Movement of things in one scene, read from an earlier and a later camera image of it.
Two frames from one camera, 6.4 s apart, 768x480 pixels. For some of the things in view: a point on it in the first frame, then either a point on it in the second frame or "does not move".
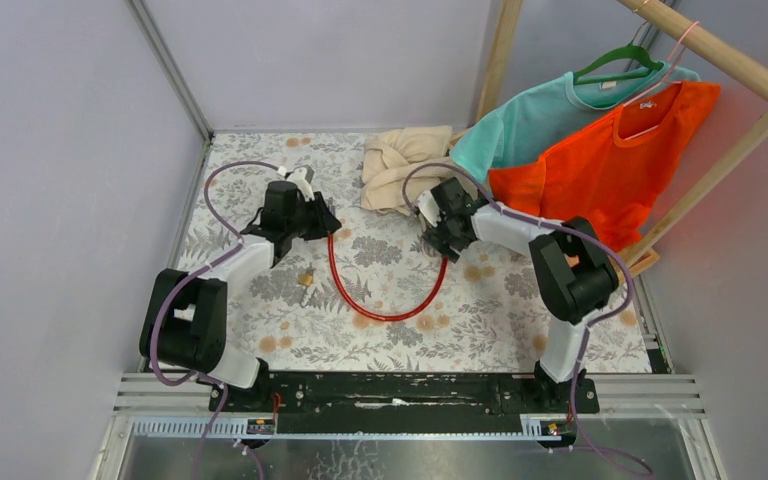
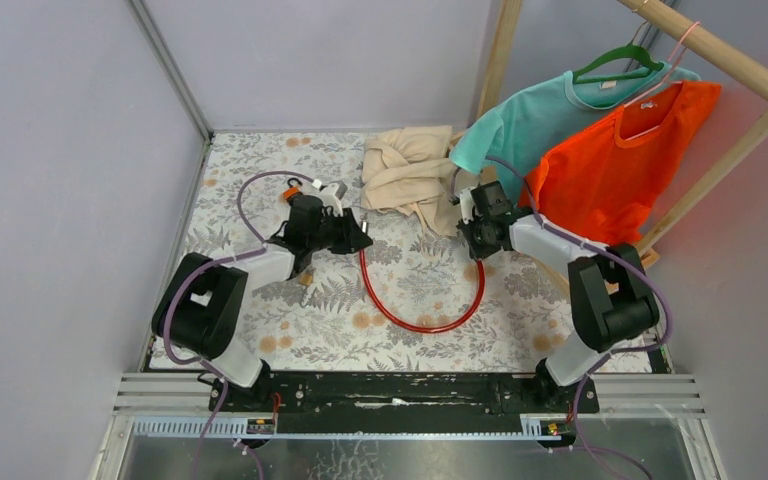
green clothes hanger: x=631 y=51 does not move
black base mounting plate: x=402 y=403 does not move
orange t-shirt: x=613 y=168 does not move
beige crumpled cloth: x=403 y=164 does not move
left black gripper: x=325 y=221 to x=353 y=237
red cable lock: x=332 y=265 to x=391 y=318
